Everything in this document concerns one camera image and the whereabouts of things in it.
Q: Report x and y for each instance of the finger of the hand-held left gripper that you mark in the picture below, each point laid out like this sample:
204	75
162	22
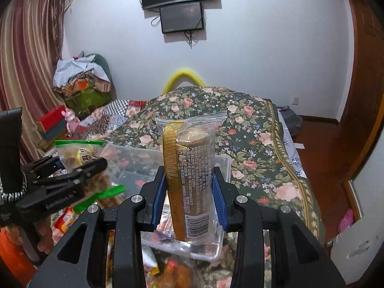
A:
48	166
87	169

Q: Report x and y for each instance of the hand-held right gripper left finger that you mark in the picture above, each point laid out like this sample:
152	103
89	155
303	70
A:
157	199

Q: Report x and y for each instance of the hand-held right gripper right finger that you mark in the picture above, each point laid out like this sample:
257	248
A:
220	205

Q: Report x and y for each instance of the clear zip bag green strip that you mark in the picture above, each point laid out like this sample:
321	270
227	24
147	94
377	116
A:
70	156

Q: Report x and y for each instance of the gold striped brown cake packet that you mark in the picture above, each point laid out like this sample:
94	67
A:
192	171

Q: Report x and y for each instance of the clear plastic container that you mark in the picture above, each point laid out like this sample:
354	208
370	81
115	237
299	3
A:
207	250

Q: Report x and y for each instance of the person's left forearm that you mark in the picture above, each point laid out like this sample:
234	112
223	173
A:
13	258

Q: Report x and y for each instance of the person's left hand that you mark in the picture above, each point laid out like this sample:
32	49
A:
45	235

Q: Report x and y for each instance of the red snack packet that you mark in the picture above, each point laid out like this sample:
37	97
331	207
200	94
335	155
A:
64	220

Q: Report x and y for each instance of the green snack packet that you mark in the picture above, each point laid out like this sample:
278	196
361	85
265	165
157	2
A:
105	195

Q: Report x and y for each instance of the grey box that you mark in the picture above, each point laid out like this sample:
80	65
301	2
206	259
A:
55	132

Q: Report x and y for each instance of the red box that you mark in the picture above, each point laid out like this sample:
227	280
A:
52	118

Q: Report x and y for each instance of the pink rabbit toy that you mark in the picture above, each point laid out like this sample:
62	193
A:
71	121

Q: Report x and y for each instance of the yellow white snack packet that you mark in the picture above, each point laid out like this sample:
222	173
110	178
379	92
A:
151	261

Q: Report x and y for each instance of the patchwork quilt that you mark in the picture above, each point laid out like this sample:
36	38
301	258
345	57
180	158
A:
120	111

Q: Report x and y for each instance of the green patterned cloth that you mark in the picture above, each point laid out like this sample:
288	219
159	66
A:
87	99

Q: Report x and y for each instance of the orange brown snack packet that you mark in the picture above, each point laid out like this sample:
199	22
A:
175	273

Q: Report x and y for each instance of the white printed bed sheet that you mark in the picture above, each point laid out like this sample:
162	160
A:
295	162

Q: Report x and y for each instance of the pile of clothes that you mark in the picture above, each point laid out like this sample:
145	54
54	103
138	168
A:
75	72

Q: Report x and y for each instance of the white paper sheet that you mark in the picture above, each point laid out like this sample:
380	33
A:
299	146

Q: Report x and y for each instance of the grey upholstered chair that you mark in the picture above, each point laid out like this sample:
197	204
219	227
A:
103	64

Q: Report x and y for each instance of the grey backpack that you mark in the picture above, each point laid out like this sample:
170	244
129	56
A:
291	120

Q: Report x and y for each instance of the striped brown curtain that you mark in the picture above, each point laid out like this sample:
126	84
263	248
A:
27	51

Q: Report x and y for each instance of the pink slippers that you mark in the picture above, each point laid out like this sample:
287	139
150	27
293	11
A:
346	220

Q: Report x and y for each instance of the yellow foam tube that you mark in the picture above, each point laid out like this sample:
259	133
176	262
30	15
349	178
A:
183	72

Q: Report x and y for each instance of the white plastic object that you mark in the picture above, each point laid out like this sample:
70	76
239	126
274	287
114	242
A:
360	255

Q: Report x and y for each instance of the frosted wardrobe sliding door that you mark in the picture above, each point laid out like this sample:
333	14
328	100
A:
370	186

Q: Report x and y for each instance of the white wall socket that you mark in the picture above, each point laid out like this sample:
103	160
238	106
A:
296	100

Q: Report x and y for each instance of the small black wall monitor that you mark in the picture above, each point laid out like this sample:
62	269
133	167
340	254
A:
181	18

